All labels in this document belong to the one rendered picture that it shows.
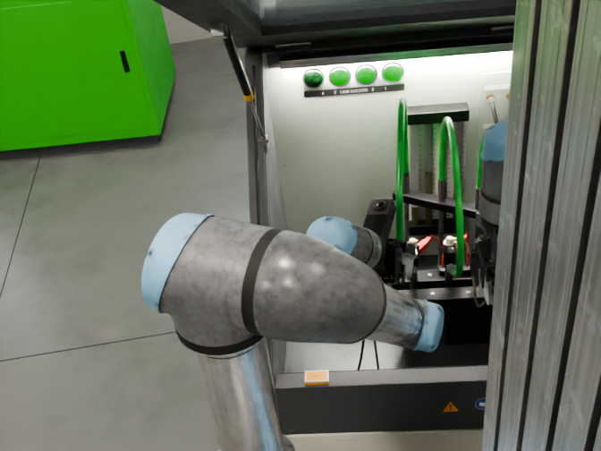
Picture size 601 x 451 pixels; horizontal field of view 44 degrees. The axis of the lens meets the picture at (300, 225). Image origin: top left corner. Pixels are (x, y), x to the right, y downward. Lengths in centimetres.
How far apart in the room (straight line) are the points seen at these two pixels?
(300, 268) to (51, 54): 351
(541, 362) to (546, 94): 19
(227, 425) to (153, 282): 24
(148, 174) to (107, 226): 46
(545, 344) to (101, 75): 376
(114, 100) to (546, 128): 383
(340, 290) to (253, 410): 24
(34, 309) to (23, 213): 78
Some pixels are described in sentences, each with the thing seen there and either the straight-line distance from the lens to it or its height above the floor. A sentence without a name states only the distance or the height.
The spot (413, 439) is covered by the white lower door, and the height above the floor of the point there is 76.
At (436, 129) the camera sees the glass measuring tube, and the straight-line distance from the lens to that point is 180.
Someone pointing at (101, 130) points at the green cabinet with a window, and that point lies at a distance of 432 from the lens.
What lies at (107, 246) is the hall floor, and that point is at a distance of 367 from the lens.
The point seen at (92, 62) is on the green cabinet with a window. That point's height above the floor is 56.
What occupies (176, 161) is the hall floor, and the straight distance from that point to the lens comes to 416.
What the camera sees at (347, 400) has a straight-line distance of 160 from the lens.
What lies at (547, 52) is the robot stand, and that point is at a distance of 45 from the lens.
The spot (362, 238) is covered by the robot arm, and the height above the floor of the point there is 141.
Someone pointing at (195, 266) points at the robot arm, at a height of 167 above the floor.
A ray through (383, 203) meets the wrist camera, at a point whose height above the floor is 135.
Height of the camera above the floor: 215
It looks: 38 degrees down
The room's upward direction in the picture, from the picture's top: 7 degrees counter-clockwise
